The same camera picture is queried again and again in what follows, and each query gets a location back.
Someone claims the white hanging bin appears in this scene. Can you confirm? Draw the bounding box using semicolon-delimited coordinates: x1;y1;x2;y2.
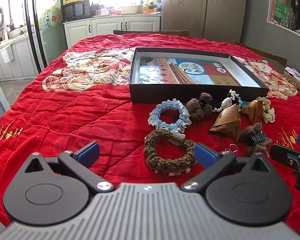
0;45;14;63

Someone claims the brown fuzzy hair claw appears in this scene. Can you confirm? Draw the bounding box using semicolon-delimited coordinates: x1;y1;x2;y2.
239;123;272;157
186;92;213;121

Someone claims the brown wooden chair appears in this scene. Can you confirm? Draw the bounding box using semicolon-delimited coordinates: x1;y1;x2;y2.
234;40;288;67

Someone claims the brown knitted scrunchie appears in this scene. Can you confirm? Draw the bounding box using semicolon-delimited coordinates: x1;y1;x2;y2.
144;129;199;174

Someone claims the white kitchen counter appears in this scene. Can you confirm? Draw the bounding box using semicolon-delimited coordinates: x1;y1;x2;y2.
0;33;39;81

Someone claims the printed picture sheet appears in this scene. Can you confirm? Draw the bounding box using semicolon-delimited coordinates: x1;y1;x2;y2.
139;57;241;87

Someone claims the cream plastic basin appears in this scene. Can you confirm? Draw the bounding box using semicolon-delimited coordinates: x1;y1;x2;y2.
120;4;144;15

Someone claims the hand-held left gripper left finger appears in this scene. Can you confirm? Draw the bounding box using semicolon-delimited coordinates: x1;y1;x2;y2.
24;141;115;193

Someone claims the brown pyramid snack packet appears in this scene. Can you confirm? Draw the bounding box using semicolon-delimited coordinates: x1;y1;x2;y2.
241;100;265;126
210;104;241;141

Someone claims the beige knitted scrunchie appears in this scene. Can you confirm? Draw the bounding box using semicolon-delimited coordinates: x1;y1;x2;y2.
255;97;276;124

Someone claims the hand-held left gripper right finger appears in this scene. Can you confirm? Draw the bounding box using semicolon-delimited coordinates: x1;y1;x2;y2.
181;142;270;193

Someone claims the shallow black cardboard box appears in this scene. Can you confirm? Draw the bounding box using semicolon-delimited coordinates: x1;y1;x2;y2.
129;47;269;104

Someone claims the red printed quilt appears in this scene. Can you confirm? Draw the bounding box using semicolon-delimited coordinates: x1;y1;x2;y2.
0;34;300;232

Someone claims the white kitchen cabinet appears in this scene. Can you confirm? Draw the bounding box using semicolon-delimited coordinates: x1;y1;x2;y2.
63;14;162;49

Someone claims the green paper bag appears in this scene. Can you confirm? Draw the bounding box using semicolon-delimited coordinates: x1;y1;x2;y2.
273;0;292;23

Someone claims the pink crumpled paper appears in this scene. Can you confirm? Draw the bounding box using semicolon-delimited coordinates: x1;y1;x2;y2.
285;67;300;77

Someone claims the grey double-door fridge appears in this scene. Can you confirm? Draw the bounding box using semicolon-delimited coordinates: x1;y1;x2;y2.
161;0;248;41

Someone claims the black microwave oven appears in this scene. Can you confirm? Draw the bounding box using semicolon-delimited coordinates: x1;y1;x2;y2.
62;0;90;22

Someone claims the dark wooden chair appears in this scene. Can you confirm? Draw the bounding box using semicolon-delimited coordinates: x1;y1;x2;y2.
113;30;189;38

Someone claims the black and white scrunchie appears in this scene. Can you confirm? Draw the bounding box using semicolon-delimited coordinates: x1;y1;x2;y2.
213;89;243;113

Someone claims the light blue knitted scrunchie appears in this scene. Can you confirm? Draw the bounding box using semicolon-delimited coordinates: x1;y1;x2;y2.
148;99;192;133

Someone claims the dark blue binder clip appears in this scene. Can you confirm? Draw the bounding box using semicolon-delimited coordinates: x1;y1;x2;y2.
221;144;238;154

